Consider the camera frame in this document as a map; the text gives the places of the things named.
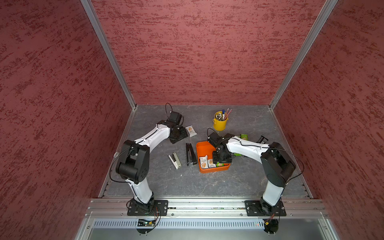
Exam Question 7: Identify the beige small stapler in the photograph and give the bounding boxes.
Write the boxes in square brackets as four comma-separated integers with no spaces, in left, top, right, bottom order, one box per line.
[168,152,182,170]

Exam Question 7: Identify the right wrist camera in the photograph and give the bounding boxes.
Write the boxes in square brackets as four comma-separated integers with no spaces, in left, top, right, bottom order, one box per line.
[208,132,224,148]

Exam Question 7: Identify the pens in bucket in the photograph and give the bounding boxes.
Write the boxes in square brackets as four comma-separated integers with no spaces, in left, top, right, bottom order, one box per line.
[215,108,232,121]

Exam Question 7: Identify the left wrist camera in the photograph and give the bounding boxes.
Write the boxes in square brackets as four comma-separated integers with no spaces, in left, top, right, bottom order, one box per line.
[168,111,184,126]

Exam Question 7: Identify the yellow pen holder bucket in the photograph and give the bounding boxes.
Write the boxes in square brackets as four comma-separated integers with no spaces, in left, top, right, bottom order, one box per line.
[213,117,228,131]

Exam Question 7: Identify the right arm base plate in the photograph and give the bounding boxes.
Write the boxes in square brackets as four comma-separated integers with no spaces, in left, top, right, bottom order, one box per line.
[245,200,287,217]

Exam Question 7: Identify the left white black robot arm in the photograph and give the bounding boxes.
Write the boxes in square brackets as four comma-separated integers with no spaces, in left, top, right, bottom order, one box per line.
[116,121,188,212]

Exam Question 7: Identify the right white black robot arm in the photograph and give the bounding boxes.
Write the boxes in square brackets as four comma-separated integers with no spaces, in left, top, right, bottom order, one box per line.
[208,133,296,207]

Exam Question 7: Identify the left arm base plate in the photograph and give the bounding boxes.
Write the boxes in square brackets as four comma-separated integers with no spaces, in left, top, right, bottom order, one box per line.
[127,199,169,217]

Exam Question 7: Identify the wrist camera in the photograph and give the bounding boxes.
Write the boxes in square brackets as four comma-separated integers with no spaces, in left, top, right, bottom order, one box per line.
[168,111,184,126]
[208,132,224,148]

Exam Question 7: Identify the black stapler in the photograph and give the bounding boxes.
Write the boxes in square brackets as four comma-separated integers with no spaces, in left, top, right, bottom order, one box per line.
[186,143,198,166]

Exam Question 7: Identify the orange plastic storage box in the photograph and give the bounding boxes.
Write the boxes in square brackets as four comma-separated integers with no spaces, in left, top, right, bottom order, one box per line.
[196,141,231,174]

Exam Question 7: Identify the aluminium frame rail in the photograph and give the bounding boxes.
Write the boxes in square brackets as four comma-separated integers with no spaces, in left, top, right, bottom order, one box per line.
[85,196,330,219]

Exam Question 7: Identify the black cookie packet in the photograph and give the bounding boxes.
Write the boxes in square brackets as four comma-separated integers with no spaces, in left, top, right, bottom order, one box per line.
[257,135,269,144]

